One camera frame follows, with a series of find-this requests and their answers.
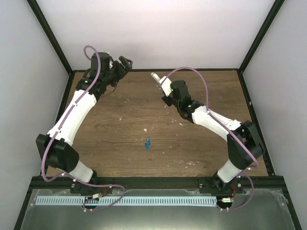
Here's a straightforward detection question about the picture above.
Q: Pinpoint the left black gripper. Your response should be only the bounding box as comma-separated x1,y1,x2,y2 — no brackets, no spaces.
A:
103,57,132,88

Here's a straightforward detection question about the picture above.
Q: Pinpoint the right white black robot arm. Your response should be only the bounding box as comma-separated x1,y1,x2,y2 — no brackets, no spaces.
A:
159,79,265,193

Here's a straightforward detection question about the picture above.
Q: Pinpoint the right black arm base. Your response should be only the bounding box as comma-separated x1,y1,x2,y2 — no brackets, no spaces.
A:
197,177,242,195

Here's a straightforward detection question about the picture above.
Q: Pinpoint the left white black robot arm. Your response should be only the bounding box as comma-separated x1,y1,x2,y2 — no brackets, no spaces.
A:
35,52,133,194

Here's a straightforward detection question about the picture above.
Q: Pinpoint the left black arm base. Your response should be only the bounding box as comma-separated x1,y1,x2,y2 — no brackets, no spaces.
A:
71,177,114,195

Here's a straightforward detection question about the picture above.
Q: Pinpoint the blue battery lower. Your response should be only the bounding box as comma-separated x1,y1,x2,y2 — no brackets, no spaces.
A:
145,143,150,151

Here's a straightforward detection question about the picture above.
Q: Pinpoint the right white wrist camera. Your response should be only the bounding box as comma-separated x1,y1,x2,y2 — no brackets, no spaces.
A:
151,72,172,97

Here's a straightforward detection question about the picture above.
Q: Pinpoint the black aluminium frame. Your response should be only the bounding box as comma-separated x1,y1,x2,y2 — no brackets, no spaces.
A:
14,0,301,230

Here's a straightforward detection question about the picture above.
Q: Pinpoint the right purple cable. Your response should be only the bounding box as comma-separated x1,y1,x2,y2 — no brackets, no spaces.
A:
165,67,260,211

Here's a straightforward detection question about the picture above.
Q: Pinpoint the purple cable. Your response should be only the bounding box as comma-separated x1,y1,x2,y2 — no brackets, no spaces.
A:
165,67,260,211
41,45,127,211

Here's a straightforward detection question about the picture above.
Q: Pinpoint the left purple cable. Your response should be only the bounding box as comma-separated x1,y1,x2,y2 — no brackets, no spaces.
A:
41,45,127,211

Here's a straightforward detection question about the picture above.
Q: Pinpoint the light blue slotted cable duct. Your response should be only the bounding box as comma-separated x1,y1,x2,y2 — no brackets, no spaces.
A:
35,196,217,207

